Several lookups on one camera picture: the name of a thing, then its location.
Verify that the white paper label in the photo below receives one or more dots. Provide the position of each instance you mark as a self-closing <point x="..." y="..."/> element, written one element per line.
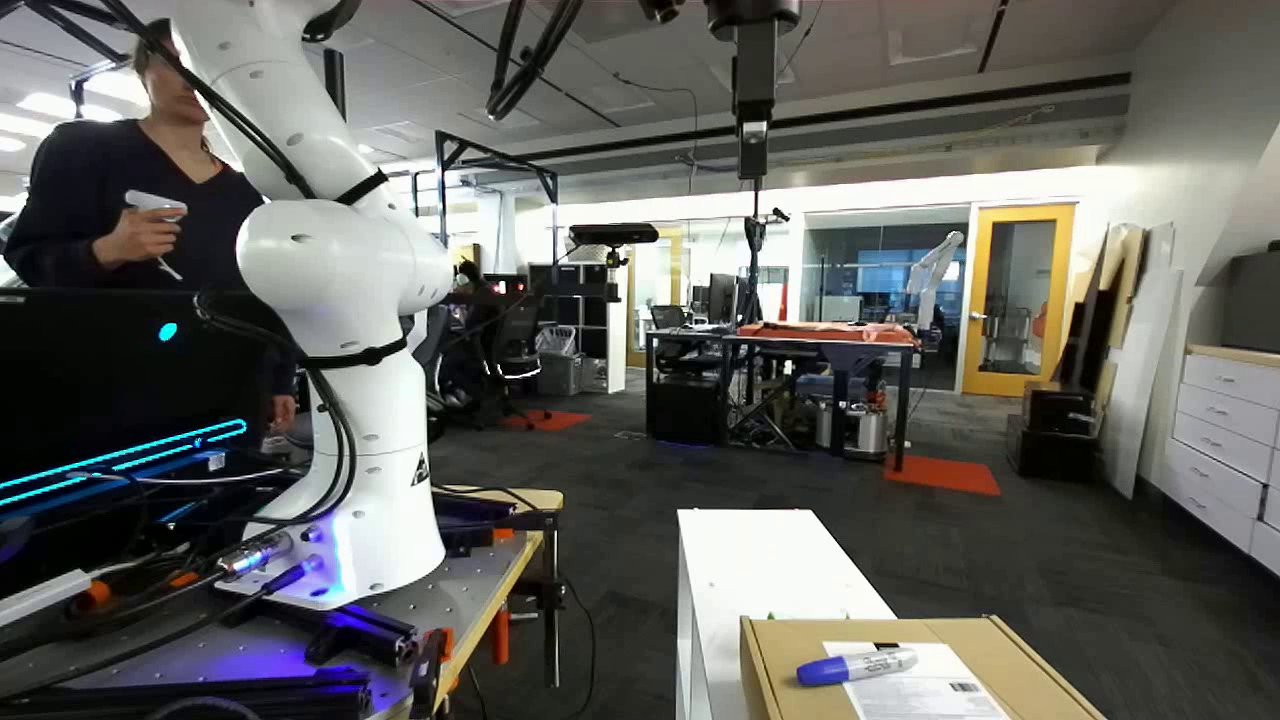
<point x="935" y="689"/>

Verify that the blue capped marker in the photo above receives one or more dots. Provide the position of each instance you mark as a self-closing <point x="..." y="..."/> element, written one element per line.
<point x="852" y="664"/>

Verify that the brown cardboard box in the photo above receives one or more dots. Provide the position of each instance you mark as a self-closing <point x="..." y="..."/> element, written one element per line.
<point x="1008" y="664"/>

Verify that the yellow framed door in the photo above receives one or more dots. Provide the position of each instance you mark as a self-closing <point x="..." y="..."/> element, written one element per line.
<point x="1019" y="299"/>

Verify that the metal breadboard robot table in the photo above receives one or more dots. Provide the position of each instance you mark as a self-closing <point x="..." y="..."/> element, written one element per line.
<point x="391" y="657"/>

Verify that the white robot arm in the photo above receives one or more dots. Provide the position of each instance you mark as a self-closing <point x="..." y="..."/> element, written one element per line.
<point x="351" y="279"/>

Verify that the white pedestal table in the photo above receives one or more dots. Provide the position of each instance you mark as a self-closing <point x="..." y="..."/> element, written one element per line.
<point x="744" y="564"/>

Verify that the white drawer cabinet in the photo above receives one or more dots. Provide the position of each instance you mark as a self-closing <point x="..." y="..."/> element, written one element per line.
<point x="1225" y="445"/>

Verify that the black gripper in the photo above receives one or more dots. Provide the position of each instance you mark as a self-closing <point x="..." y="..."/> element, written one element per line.
<point x="754" y="86"/>

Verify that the person in black shirt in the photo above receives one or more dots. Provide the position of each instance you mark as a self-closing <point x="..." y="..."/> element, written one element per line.
<point x="133" y="202"/>

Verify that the table with red cloth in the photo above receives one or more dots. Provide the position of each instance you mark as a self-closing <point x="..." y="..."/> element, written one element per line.
<point x="825" y="336"/>

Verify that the black camera on stand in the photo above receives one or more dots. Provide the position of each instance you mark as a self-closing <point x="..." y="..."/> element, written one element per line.
<point x="611" y="241"/>

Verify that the orange floor mat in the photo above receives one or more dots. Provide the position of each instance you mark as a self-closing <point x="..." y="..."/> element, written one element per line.
<point x="946" y="474"/>

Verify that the black computer monitor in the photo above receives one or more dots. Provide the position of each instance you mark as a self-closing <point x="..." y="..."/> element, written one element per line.
<point x="91" y="375"/>

